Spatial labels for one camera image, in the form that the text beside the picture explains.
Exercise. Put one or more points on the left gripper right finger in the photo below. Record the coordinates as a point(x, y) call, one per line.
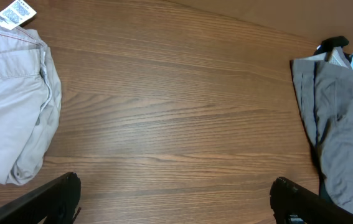
point(292, 203)

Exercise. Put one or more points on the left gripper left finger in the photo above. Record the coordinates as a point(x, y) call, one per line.
point(54, 202)

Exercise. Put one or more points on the beige shorts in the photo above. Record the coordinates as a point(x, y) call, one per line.
point(30, 96)

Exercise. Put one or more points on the grey t-shirt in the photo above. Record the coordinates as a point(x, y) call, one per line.
point(324, 91)

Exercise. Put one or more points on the black garment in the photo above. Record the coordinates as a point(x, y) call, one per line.
point(329, 44)

